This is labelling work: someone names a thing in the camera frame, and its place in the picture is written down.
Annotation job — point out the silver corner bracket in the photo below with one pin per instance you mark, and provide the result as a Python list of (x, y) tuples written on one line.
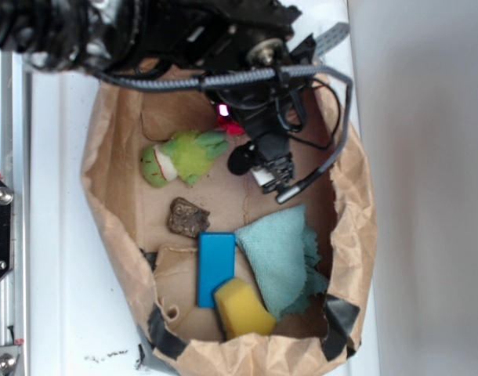
[(9, 360)]

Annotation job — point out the blue rectangular block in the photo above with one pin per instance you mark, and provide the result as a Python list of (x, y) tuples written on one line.
[(215, 265)]

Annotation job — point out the yellow sponge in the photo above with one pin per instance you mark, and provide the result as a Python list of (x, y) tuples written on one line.
[(241, 311)]

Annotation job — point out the green plush toy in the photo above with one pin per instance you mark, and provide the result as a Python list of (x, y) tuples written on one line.
[(187, 155)]

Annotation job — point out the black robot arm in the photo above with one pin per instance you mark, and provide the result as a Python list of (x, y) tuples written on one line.
[(235, 51)]

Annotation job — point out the brown paper lined box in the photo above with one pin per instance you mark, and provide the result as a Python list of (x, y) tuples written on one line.
[(157, 269)]

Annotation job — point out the brown rough rock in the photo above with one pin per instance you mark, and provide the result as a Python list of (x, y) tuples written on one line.
[(187, 219)]

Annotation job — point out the light blue cloth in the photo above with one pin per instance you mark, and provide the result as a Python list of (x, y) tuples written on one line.
[(282, 250)]

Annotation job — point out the aluminium frame rail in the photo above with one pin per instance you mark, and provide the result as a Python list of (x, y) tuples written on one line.
[(14, 172)]

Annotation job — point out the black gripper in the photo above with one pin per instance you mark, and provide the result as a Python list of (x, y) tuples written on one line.
[(268, 109)]

